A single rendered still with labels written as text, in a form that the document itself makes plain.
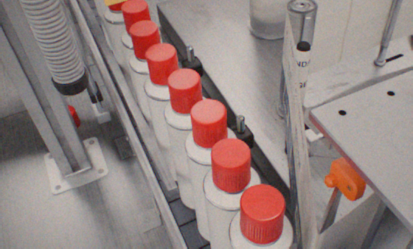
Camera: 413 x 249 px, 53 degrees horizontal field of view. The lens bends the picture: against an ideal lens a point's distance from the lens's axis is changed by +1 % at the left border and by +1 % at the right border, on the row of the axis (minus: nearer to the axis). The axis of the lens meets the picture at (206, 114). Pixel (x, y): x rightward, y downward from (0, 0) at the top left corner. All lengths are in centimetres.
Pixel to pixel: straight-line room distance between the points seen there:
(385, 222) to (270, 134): 31
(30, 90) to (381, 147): 42
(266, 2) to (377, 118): 50
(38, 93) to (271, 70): 38
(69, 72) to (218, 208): 19
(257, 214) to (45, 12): 24
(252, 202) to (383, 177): 10
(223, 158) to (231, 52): 46
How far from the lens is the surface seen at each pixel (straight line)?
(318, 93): 70
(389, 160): 27
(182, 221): 55
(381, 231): 37
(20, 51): 54
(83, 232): 63
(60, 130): 63
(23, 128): 80
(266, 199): 31
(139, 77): 51
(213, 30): 83
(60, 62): 41
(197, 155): 39
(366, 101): 31
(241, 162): 33
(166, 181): 48
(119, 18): 59
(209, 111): 37
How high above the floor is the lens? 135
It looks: 46 degrees down
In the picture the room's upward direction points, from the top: 5 degrees counter-clockwise
